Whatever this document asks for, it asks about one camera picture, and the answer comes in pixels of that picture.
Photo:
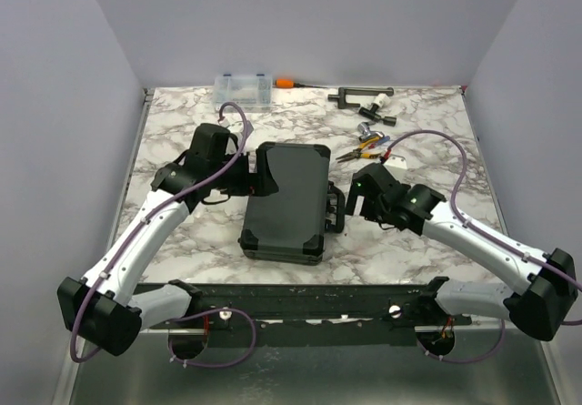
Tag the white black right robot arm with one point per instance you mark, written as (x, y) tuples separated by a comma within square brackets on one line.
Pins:
[(536, 289)]

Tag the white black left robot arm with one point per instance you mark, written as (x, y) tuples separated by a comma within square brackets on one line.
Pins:
[(173, 196)]

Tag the orange handle screwdriver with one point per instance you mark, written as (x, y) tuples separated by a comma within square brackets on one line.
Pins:
[(283, 83)]

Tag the black metal puller tool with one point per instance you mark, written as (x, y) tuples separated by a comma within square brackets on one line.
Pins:
[(343, 92)]

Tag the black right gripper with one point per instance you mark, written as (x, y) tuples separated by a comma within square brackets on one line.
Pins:
[(352, 198)]

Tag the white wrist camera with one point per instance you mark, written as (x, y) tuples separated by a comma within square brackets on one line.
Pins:
[(396, 162), (236, 128)]

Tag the black T-handle tool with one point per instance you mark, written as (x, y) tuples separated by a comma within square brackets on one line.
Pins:
[(372, 115)]

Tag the aluminium rail frame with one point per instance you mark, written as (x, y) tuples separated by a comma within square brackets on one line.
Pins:
[(399, 306)]

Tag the black foam lined carry case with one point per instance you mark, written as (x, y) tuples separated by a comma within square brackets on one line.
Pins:
[(290, 223)]

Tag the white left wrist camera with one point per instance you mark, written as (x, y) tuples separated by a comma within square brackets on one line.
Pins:
[(236, 128)]

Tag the clear handle red screwdriver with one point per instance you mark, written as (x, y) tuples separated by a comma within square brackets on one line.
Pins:
[(377, 142)]

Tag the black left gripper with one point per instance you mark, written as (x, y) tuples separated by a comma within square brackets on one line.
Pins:
[(261, 183)]

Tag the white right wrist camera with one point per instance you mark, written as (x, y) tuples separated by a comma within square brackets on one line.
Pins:
[(396, 162)]

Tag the yellow black pliers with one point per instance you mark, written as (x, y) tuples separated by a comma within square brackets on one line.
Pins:
[(365, 150)]

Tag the white cylinder connector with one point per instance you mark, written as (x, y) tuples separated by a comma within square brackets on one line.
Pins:
[(380, 101)]

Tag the clear plastic screw box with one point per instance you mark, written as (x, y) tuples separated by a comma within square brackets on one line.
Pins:
[(250, 92)]

